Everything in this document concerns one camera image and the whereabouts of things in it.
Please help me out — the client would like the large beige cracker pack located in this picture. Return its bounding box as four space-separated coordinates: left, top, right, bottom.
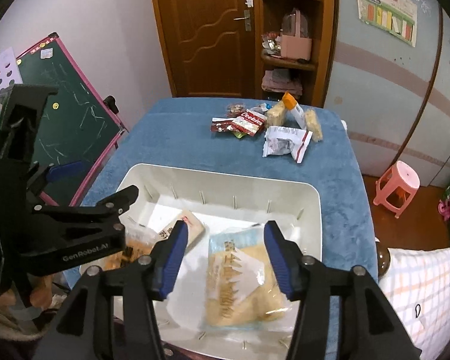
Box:
205 224 290 329

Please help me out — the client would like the white purple snack packet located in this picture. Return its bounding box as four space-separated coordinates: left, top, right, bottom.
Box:
262 126 313 164

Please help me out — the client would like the beige wafer pack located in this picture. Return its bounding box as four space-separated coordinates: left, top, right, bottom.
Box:
266 101 288 127
305 108 323 142

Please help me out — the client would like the red white Doritos packet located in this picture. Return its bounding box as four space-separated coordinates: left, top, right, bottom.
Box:
232 109 266 137

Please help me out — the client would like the orange white snack bar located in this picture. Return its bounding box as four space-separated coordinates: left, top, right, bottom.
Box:
282 92 306 129

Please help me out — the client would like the dark red snack packet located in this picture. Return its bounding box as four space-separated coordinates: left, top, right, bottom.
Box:
210 118 245 139

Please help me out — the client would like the blue candy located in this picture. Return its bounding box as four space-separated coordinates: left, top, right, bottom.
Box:
251 102 272 115

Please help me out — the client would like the white checked pillow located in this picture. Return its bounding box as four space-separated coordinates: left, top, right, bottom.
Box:
379 247 450 359

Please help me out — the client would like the brown snack bag in tray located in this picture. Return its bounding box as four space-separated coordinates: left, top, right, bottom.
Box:
99 216 161 271

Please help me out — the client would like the small tan snack packet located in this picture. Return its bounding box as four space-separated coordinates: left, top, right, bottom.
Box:
158 210 205 249

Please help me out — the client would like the blue fuzzy table cloth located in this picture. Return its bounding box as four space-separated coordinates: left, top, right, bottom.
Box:
82 97 377 275

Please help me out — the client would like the pink toy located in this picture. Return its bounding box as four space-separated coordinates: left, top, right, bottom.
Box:
438 197 450 221

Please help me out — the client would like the pink plastic stool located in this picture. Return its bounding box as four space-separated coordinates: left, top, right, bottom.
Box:
372 160 420 219

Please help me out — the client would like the white plastic tray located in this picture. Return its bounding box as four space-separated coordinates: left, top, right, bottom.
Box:
78 162 323 360

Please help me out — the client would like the clear nut candy packet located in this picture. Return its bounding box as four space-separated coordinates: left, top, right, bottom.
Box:
226 103 246 118

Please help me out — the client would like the brown wooden door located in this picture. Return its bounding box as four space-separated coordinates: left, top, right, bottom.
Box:
154 0 255 98

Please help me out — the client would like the folded pink cloth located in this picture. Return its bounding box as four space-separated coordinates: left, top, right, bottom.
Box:
261 69 303 97

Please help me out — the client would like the pink basket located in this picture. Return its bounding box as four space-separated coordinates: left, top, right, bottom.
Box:
280 8 312 61

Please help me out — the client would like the wooden shelf unit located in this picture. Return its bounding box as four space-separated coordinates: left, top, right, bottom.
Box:
254 0 338 107

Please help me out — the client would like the green chalkboard pink frame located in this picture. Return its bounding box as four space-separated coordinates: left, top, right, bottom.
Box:
17 33 127 206

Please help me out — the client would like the colourful wall poster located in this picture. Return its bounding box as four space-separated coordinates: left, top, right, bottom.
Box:
357 0 418 47

